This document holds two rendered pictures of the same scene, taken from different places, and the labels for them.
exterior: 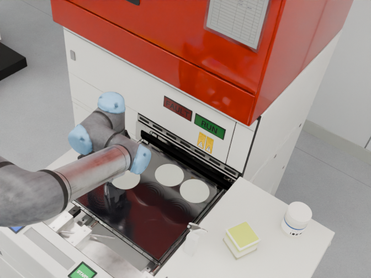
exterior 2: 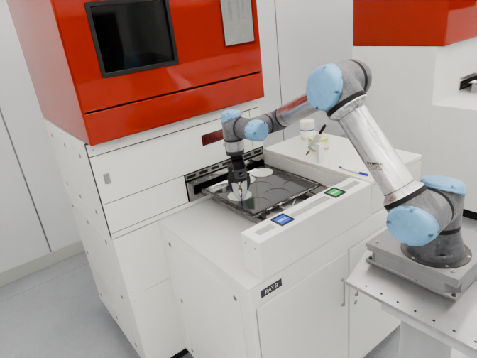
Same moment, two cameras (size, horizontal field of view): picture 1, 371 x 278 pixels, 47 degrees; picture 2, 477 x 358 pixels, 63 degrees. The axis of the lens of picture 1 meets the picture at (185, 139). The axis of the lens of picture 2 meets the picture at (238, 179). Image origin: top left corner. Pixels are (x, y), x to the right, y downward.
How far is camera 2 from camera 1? 1.60 m
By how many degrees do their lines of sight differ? 56
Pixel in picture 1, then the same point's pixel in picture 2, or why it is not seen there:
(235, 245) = (324, 138)
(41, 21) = not seen: outside the picture
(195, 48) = (223, 67)
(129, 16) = (172, 78)
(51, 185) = not seen: hidden behind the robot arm
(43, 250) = (311, 209)
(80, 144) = (265, 127)
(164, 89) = (199, 130)
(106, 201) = (260, 202)
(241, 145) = not seen: hidden behind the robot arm
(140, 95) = (182, 155)
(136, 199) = (263, 191)
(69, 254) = (316, 198)
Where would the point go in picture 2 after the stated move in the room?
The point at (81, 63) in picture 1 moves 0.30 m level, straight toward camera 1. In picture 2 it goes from (118, 180) to (194, 174)
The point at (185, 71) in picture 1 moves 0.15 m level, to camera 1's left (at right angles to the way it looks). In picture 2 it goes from (221, 90) to (204, 99)
